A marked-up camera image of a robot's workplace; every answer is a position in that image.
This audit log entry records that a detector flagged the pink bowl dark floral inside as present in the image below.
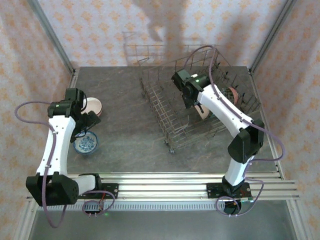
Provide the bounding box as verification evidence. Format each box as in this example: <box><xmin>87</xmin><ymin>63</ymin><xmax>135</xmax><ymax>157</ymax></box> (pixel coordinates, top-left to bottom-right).
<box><xmin>221</xmin><ymin>85</ymin><xmax>240</xmax><ymax>106</ymax></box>

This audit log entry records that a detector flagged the aluminium frame leg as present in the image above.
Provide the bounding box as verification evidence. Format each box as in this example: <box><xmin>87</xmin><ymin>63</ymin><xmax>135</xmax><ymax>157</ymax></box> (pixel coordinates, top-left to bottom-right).
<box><xmin>12</xmin><ymin>199</ymin><xmax>38</xmax><ymax>240</ymax></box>
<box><xmin>286</xmin><ymin>199</ymin><xmax>317</xmax><ymax>240</ymax></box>

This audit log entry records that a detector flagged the grey metal panel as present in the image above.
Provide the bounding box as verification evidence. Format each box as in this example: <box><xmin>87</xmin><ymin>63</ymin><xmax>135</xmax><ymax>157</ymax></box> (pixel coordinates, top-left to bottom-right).
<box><xmin>26</xmin><ymin>201</ymin><xmax>300</xmax><ymax>240</ymax></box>

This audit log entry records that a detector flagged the purple robot arm cable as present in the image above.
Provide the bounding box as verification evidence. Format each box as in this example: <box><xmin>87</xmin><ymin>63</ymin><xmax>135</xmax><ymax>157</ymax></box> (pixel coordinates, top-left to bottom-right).
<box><xmin>14</xmin><ymin>100</ymin><xmax>116</xmax><ymax>228</ymax></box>
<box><xmin>183</xmin><ymin>44</ymin><xmax>287</xmax><ymax>218</ymax></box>

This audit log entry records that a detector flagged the aluminium extrusion rail bed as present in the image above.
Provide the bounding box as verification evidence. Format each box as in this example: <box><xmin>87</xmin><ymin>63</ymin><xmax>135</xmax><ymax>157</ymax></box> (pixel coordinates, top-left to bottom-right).
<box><xmin>26</xmin><ymin>171</ymin><xmax>301</xmax><ymax>202</ymax></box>

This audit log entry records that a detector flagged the grey slotted cable duct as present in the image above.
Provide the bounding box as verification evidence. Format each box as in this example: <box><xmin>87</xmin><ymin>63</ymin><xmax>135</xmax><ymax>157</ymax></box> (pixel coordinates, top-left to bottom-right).
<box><xmin>37</xmin><ymin>201</ymin><xmax>227</xmax><ymax>211</ymax></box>

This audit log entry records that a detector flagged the aluminium frame post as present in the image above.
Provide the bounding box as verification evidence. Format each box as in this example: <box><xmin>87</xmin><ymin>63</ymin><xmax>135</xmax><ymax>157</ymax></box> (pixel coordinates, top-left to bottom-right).
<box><xmin>26</xmin><ymin>0</ymin><xmax>77</xmax><ymax>75</ymax></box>
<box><xmin>249</xmin><ymin>0</ymin><xmax>298</xmax><ymax>73</ymax></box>

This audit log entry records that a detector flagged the blue and white floral bowl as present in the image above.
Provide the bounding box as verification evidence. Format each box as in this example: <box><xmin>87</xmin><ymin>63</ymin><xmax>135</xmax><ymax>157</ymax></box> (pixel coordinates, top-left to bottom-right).
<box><xmin>72</xmin><ymin>130</ymin><xmax>100</xmax><ymax>155</ymax></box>

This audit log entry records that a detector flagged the aluminium table side rail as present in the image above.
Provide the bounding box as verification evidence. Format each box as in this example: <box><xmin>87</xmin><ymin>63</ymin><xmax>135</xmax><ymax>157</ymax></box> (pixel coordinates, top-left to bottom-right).
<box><xmin>248</xmin><ymin>67</ymin><xmax>286</xmax><ymax>181</ymax></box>
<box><xmin>48</xmin><ymin>67</ymin><xmax>81</xmax><ymax>176</ymax></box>

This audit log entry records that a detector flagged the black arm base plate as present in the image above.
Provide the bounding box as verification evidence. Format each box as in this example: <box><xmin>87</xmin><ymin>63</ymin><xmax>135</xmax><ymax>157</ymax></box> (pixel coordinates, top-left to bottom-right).
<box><xmin>206</xmin><ymin>182</ymin><xmax>252</xmax><ymax>200</ymax></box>
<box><xmin>74</xmin><ymin>183</ymin><xmax>120</xmax><ymax>200</ymax></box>

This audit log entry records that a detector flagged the wire dish rack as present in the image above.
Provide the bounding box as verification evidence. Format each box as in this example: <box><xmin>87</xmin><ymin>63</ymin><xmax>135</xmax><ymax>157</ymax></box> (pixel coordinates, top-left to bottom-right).
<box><xmin>138</xmin><ymin>44</ymin><xmax>262</xmax><ymax>155</ymax></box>

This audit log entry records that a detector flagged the white bowl with red stripe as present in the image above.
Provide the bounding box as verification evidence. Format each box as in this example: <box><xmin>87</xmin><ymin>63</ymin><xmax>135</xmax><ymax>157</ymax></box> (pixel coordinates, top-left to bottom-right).
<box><xmin>80</xmin><ymin>97</ymin><xmax>104</xmax><ymax>117</ymax></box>

